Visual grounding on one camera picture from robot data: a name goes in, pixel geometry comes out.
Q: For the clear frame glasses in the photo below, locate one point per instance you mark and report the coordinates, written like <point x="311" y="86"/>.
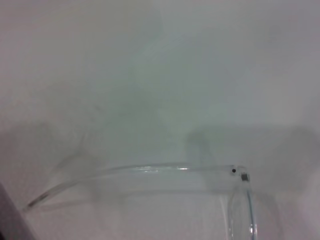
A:
<point x="150" y="171"/>

